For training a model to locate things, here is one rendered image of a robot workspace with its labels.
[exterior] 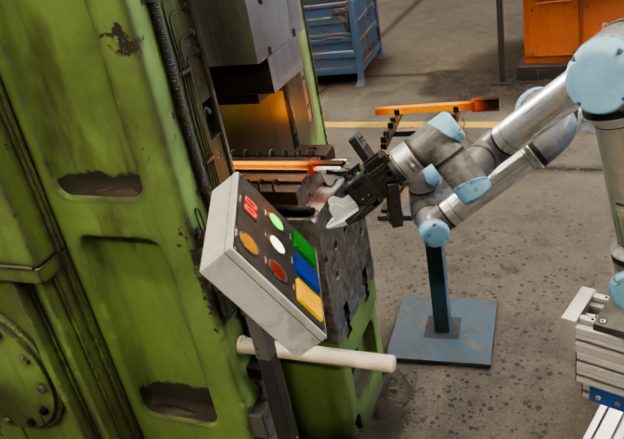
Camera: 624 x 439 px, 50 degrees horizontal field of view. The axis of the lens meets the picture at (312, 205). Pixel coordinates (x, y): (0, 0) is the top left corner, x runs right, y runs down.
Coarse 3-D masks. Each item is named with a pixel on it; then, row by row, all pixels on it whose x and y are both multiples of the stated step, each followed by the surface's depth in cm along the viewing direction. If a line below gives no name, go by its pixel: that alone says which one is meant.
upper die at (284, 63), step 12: (288, 48) 180; (264, 60) 170; (276, 60) 174; (288, 60) 180; (300, 60) 187; (216, 72) 177; (228, 72) 176; (240, 72) 174; (252, 72) 173; (264, 72) 172; (276, 72) 174; (288, 72) 181; (216, 84) 179; (228, 84) 177; (240, 84) 176; (252, 84) 175; (264, 84) 174; (276, 84) 174
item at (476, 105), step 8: (416, 104) 243; (424, 104) 242; (432, 104) 240; (440, 104) 239; (448, 104) 238; (456, 104) 236; (464, 104) 235; (472, 104) 234; (480, 104) 235; (488, 104) 234; (496, 104) 233; (376, 112) 246; (384, 112) 245; (392, 112) 244; (400, 112) 243; (408, 112) 243; (416, 112) 242
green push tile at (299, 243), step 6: (294, 234) 154; (294, 240) 152; (300, 240) 154; (294, 246) 150; (300, 246) 152; (306, 246) 156; (300, 252) 151; (306, 252) 153; (312, 252) 156; (306, 258) 151; (312, 258) 153; (312, 264) 152
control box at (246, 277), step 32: (224, 192) 147; (256, 192) 153; (224, 224) 133; (256, 224) 140; (288, 224) 157; (224, 256) 123; (256, 256) 129; (288, 256) 143; (224, 288) 126; (256, 288) 126; (288, 288) 132; (256, 320) 130; (288, 320) 130
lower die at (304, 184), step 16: (240, 160) 211; (256, 160) 209; (272, 160) 207; (288, 160) 204; (304, 160) 202; (256, 176) 198; (272, 176) 196; (288, 176) 194; (304, 176) 193; (320, 176) 203; (272, 192) 190; (288, 192) 188; (304, 192) 192
